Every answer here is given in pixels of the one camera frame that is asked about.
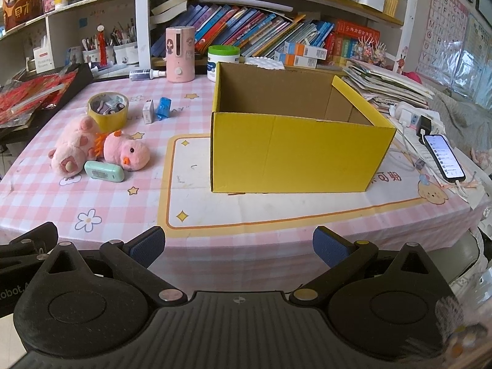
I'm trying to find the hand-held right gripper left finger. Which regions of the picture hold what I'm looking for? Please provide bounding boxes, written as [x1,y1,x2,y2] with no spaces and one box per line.
[34,226,189,309]

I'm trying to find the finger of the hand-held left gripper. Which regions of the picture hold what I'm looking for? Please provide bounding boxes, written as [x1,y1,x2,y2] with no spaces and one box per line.
[0,222,59,275]

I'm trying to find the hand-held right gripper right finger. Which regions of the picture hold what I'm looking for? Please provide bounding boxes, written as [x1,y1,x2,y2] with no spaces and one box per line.
[288,226,454,308]

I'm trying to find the mint green case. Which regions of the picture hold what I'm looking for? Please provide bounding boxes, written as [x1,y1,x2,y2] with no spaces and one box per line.
[84,160,125,183]

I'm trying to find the pink plush toy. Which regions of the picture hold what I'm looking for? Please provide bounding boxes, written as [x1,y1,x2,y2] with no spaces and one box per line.
[48,115,151,177]

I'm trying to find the yellow cardboard box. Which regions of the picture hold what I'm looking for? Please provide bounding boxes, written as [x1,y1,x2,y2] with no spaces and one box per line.
[209,61,397,195]

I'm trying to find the yellow tape roll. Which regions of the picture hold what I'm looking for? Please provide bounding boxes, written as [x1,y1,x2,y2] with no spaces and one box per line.
[87,91,129,133]

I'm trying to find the small purple white gadget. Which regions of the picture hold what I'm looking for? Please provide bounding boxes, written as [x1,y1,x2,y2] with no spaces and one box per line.
[94,99,124,115]

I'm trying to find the pink checked tablecloth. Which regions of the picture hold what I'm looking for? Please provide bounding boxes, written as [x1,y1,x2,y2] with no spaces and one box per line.
[0,69,485,293]

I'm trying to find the red foil packets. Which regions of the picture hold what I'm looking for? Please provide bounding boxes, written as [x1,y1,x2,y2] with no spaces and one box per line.
[0,71,79,125]

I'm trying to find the black smartphone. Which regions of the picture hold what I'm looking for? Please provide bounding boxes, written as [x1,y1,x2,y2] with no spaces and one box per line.
[424,134,466,183]

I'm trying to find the white curved object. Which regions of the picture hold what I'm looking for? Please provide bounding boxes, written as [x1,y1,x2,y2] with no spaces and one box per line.
[450,231,492,354]

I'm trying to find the black charger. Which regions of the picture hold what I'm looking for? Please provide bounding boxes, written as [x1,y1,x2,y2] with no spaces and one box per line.
[415,115,433,137]

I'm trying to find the white power strip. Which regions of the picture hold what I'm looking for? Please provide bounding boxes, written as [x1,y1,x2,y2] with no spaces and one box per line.
[390,102,423,131]

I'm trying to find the red packets on tray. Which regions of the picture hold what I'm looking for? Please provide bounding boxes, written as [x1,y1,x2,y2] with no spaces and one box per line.
[0,63,95,147]

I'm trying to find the clear spray bottle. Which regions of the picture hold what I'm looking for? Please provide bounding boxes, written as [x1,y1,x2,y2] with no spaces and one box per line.
[129,68,167,81]

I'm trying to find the stack of paper booklets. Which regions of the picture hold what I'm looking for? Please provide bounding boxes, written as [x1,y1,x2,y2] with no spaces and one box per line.
[342,59,435,114]

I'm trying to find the grey cloth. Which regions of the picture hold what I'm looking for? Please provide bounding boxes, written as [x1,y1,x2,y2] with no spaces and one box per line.
[427,85,492,154]

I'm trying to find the orange blue white carton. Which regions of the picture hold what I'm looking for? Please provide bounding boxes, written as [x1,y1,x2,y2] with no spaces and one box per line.
[279,53,319,69]
[284,42,328,60]

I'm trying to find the pink humidifier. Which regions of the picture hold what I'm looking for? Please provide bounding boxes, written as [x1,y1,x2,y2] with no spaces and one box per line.
[165,26,196,82]

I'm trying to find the white quilted pouch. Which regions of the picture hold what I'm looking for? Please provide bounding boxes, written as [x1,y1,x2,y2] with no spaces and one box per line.
[244,57,287,70]

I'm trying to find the white jar green lid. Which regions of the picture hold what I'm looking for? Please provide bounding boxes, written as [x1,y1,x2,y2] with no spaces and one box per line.
[207,45,241,84]

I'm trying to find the red tassel ornament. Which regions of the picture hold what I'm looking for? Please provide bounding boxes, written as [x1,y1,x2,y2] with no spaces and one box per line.
[96,25,109,63]

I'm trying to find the white wooden bookshelf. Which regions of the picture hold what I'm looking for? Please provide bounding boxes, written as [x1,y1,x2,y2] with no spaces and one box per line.
[0,0,419,81]

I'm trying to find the red gold printed bag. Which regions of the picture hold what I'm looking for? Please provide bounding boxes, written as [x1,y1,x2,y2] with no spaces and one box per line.
[2,0,43,31]

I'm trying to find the thick lying books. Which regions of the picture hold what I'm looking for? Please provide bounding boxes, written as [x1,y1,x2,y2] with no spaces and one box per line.
[151,0,195,24]

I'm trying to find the row of colourful books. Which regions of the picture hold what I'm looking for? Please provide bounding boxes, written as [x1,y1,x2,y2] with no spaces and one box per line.
[150,4,381,66]

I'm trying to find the pink alphabet poster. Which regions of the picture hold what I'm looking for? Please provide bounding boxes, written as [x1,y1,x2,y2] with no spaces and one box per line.
[417,0,470,85]

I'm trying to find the white rolled paper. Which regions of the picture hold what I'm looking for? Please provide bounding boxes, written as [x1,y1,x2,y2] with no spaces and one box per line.
[198,0,295,14]

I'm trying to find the white cable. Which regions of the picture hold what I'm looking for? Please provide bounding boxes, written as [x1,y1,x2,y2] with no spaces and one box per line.
[388,125,427,172]

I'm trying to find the clear plastic wall sheets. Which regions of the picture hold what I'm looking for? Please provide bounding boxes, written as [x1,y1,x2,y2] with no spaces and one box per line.
[457,15,492,97]

